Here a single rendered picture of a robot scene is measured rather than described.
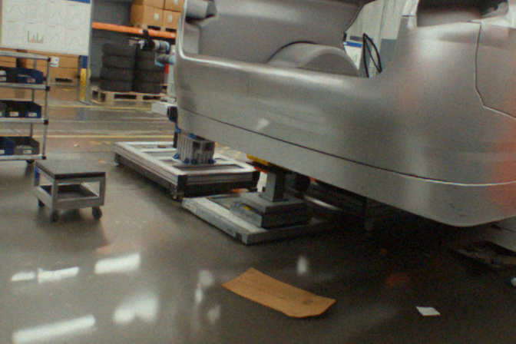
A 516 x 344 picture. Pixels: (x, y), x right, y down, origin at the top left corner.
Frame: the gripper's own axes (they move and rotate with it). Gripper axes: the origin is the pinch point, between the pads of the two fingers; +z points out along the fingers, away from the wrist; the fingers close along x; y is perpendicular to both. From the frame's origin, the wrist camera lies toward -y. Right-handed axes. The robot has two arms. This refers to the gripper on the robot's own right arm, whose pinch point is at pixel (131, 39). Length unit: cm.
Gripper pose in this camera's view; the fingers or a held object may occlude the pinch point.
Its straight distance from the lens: 406.7
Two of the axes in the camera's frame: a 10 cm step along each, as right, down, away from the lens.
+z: -6.0, 0.7, -8.0
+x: -7.6, -3.4, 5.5
